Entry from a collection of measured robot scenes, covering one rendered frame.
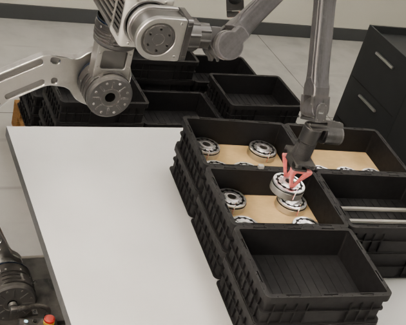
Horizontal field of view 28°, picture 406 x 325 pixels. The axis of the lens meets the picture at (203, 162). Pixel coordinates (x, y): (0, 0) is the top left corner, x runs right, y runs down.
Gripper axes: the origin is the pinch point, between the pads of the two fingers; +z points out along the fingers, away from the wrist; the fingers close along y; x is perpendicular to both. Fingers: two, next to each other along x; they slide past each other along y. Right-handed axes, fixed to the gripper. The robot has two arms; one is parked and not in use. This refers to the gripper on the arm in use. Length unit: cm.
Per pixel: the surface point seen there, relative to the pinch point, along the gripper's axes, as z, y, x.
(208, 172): 12.9, 18.3, 17.1
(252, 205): 21.7, 14.8, -0.7
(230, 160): 21.9, 40.5, -0.9
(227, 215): 13.1, -2.7, 17.0
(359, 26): 80, 341, -229
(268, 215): 21.4, 9.7, -4.7
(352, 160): 19, 45, -53
